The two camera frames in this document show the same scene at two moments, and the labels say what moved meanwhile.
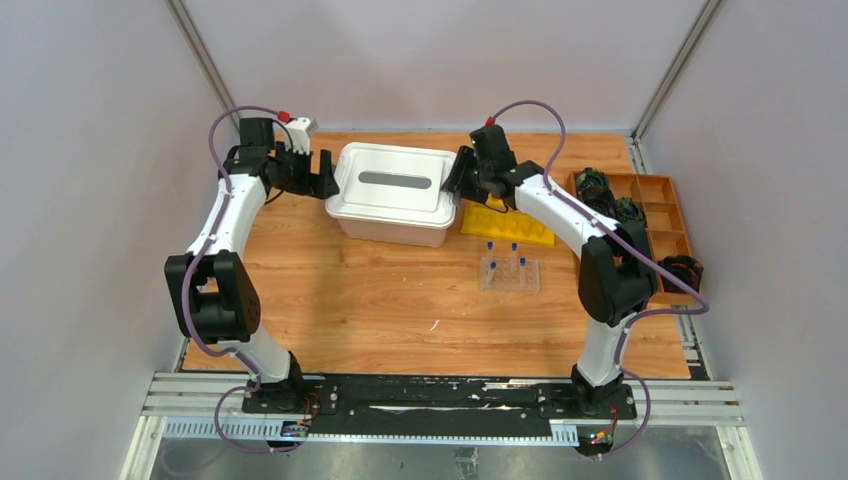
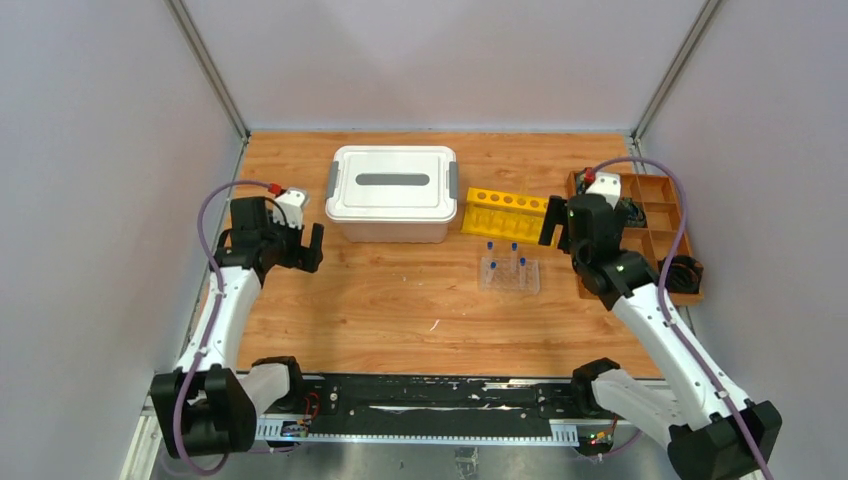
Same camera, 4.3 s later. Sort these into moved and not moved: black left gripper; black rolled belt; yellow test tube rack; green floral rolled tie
Moved: black left gripper
Not moved: green floral rolled tie; black rolled belt; yellow test tube rack
